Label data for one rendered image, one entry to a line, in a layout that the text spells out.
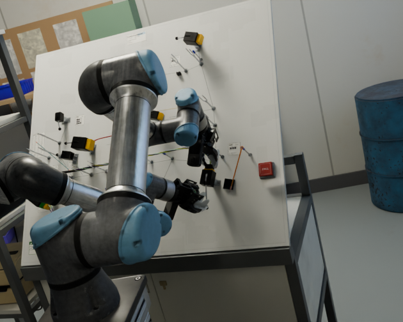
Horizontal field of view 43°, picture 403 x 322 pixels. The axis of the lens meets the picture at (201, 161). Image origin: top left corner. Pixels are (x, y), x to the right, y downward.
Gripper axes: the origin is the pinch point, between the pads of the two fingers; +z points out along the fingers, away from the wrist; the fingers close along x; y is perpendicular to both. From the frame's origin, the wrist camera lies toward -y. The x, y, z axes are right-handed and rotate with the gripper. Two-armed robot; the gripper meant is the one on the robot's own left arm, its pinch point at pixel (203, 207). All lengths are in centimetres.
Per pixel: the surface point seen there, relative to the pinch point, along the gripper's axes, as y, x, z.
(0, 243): -78, 38, -33
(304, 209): 15, 1, 51
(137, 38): 16, 85, -13
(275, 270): 2.3, -27.0, 22.2
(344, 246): -19, 32, 178
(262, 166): 25.5, 0.3, 7.7
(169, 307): -44.4, -12.3, 15.3
